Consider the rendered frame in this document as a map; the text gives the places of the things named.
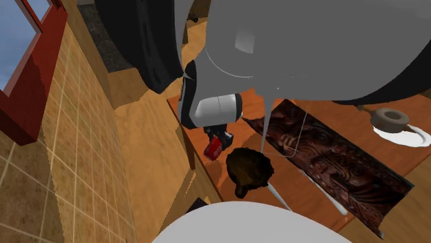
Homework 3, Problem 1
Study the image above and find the red can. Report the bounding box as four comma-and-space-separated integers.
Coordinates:
203, 135, 224, 162

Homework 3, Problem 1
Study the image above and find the dark brown round object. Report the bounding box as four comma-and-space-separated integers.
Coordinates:
224, 147, 276, 200

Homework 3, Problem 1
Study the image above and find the white stick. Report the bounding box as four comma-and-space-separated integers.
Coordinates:
298, 169, 348, 217
267, 182, 293, 212

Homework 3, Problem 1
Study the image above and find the orange wooden table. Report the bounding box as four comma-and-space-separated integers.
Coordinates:
166, 88, 431, 234

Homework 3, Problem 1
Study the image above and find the patterned dark brown robot stand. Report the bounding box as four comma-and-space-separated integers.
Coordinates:
242, 99, 415, 240

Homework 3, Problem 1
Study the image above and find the white plate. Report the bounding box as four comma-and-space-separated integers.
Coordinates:
372, 124, 431, 148

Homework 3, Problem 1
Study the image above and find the red framed window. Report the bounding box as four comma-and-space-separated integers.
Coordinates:
0, 0, 69, 146

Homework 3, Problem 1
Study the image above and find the brown cup with handle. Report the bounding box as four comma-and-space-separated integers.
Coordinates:
356, 104, 410, 134

